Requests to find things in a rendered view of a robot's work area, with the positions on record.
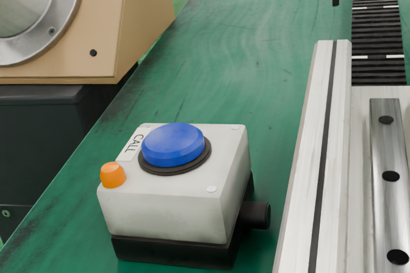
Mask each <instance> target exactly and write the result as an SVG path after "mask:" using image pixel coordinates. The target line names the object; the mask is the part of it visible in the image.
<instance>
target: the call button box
mask: <svg viewBox="0 0 410 273"><path fill-rule="evenodd" d="M162 125H166V123H144V124H141V125H140V127H138V128H137V130H136V131H135V132H134V134H133V135H132V136H131V138H130V140H129V141H128V143H127V144H126V145H125V147H124V148H123V150H122V151H121V153H120V154H119V156H118V157H117V159H116V160H115V161H116V162H117V163H118V164H119V165H121V166H122V167H123V169H124V172H125V175H126V181H125V182H124V184H122V185H121V186H119V187H116V188H105V187H103V185H102V183H100V185H99V187H98V189H97V197H98V200H99V203H100V206H101V209H102V212H103V215H104V219H105V221H106V224H107V228H108V230H109V232H110V233H111V234H112V237H111V242H112V245H113V248H114V251H115V254H116V256H117V258H118V259H120V260H130V261H141V262H148V263H159V264H171V265H177V266H189V267H195V268H207V269H218V270H225V271H230V270H232V269H233V267H234V263H235V260H236V256H237V252H238V249H239V245H240V241H241V238H242V234H243V230H244V228H245V229H261V230H267V229H269V227H270V220H271V208H270V204H269V203H268V202H252V201H251V200H252V198H253V193H254V182H253V173H252V171H251V170H250V169H251V159H250V149H249V144H248V134H247V129H246V127H245V126H244V125H242V124H191V125H193V126H195V127H197V128H199V129H200V130H201V131H202V133H203V137H204V143H205V145H204V149H203V151H202V153H201V154H200V155H199V156H197V157H196V158H195V159H194V160H192V161H190V162H188V163H185V164H183V165H179V166H172V167H160V166H154V165H151V164H150V163H148V162H147V161H146V160H145V159H144V157H143V153H142V148H141V144H142V141H143V139H144V138H145V137H146V136H147V134H149V133H150V132H151V131H152V130H154V129H156V128H158V127H160V126H162Z"/></svg>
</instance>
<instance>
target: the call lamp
mask: <svg viewBox="0 0 410 273"><path fill-rule="evenodd" d="M99 176H100V179H101V183H102V185H103V187H105V188H116V187H119V186H121V185H122V184H124V182H125V181H126V175H125V172H124V169H123V167H122V166H121V165H119V164H118V163H117V162H114V161H112V162H108V163H106V164H104V165H103V166H102V168H101V172H100V175H99Z"/></svg>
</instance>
